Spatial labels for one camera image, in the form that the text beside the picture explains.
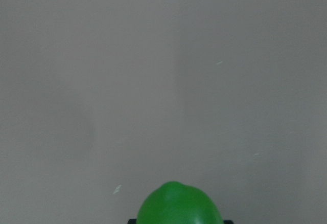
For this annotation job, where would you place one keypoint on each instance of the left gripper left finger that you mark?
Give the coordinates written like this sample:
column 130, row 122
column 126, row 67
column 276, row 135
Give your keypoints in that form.
column 131, row 221

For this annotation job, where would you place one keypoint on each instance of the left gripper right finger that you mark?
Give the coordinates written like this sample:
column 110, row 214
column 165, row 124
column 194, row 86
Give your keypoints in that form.
column 227, row 221

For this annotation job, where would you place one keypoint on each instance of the green lime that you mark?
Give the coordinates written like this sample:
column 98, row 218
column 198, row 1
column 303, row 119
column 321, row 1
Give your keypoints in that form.
column 174, row 202

